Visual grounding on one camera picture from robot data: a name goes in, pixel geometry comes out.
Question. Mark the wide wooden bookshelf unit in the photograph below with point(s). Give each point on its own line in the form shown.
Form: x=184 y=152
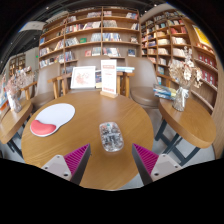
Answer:
x=90 y=33

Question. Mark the stack of colourful books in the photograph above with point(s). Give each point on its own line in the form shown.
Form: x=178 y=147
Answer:
x=165 y=91

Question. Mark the dark cover book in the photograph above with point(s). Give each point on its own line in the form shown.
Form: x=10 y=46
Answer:
x=98 y=79

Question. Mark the brown wooden armchair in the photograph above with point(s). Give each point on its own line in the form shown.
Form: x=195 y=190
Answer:
x=45 y=86
x=90 y=60
x=143 y=83

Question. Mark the white sign in wooden stand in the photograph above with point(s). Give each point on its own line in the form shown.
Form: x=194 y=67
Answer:
x=109 y=76

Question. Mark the glass vase with dried flowers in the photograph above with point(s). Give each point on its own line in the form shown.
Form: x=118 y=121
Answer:
x=15 y=96
x=181 y=96

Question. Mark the white mouse pad red rest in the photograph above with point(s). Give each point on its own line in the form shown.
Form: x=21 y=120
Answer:
x=56 y=115

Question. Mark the white framed picture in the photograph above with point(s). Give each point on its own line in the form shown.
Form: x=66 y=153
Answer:
x=83 y=77

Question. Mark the round wooden side table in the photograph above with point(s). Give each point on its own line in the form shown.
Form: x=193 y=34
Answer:
x=11 y=121
x=186 y=123

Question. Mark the transparent computer mouse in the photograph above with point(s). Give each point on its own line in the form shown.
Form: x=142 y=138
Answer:
x=111 y=136

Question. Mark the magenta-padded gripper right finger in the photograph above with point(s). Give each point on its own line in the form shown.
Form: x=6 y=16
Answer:
x=148 y=160

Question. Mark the small distant bookshelf unit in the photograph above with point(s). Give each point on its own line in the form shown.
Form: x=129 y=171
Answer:
x=16 y=63

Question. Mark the curved wooden bookshelf unit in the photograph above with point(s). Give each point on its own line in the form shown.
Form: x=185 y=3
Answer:
x=186 y=50

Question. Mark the thin blue books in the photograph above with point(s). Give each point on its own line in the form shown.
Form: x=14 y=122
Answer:
x=126 y=69

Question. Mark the white hanging ceiling sign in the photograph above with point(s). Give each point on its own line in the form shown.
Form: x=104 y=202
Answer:
x=31 y=26

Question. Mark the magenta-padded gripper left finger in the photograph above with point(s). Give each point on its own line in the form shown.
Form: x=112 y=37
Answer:
x=74 y=160

